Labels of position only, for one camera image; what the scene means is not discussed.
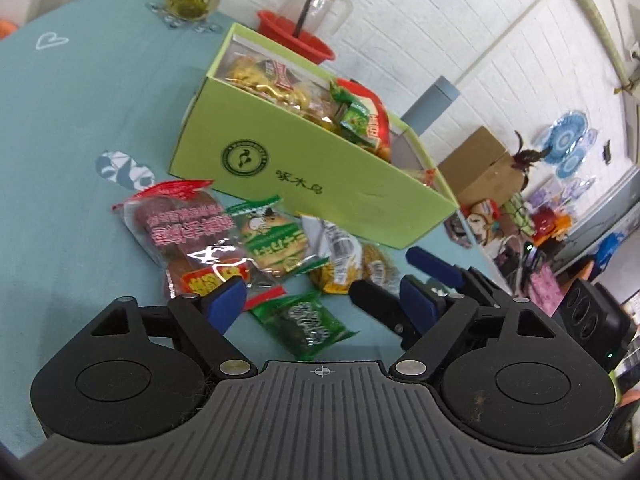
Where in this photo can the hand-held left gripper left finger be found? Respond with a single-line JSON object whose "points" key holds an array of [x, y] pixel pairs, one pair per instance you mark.
{"points": [[227, 301]]}

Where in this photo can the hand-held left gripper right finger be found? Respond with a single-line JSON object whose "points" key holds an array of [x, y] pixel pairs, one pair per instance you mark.
{"points": [[417, 306]]}

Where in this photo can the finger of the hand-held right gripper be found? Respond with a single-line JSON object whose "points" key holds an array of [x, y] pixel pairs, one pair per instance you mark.
{"points": [[375, 297], [432, 264]]}

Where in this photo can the yellow chip snack packet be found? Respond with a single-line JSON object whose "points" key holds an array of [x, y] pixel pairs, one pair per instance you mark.
{"points": [[340, 260]]}

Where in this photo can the green pea snack packet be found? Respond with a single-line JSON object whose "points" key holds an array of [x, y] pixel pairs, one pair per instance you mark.
{"points": [[356, 120], [305, 325]]}

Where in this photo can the pink red snack packet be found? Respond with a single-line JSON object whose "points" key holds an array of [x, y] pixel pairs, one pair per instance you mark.
{"points": [[185, 230]]}

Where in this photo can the light green cardboard box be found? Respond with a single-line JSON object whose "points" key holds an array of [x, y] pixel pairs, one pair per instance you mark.
{"points": [[300, 160]]}

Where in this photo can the clear cracker snack packet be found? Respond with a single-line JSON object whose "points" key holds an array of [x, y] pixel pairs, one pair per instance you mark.
{"points": [[320, 107]]}

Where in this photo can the clear yellow snack packet red label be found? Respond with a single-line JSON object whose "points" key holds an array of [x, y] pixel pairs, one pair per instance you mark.
{"points": [[250, 75]]}

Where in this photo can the pink patterned cloth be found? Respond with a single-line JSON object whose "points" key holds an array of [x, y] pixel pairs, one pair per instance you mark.
{"points": [[545, 290]]}

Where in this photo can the colourful stuffed toy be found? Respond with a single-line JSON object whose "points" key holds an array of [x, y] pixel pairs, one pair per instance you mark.
{"points": [[480, 222]]}

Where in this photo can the green white cookie packet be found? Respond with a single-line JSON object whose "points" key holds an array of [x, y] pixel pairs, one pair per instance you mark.
{"points": [[272, 240]]}

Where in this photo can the green woven bag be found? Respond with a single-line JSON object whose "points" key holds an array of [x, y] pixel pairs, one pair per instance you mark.
{"points": [[517, 217]]}

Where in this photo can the red orange toy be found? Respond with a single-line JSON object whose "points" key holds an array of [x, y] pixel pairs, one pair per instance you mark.
{"points": [[550, 224]]}

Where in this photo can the brown cardboard box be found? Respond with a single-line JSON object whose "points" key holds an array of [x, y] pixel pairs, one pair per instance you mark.
{"points": [[475, 160]]}

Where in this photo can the dark red artificial flower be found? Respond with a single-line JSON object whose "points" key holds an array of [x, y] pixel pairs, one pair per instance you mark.
{"points": [[527, 155]]}

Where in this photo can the small blue patterned decorative plate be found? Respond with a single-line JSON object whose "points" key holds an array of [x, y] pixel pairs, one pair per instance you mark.
{"points": [[572, 164]]}

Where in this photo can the grey cylindrical bottle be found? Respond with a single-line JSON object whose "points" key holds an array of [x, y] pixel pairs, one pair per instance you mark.
{"points": [[430, 102]]}

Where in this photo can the large blue patterned decorative plate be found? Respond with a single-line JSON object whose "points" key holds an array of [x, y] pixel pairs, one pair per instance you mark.
{"points": [[562, 137]]}

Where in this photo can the teal printed tablecloth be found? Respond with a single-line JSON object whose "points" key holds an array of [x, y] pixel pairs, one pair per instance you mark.
{"points": [[75, 135]]}

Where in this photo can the red plastic bowl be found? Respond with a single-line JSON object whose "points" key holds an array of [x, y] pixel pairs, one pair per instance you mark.
{"points": [[280, 27]]}

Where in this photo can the glass pitcher with straw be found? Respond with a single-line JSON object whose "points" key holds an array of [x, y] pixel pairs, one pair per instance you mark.
{"points": [[322, 7]]}

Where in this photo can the clear scalloped glass coaster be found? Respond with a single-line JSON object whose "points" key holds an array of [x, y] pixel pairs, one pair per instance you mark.
{"points": [[172, 23]]}

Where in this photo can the beige pipe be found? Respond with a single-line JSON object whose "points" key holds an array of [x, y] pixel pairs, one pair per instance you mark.
{"points": [[590, 5]]}

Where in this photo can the orange plastic basin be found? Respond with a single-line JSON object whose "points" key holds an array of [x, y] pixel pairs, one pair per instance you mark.
{"points": [[6, 30]]}

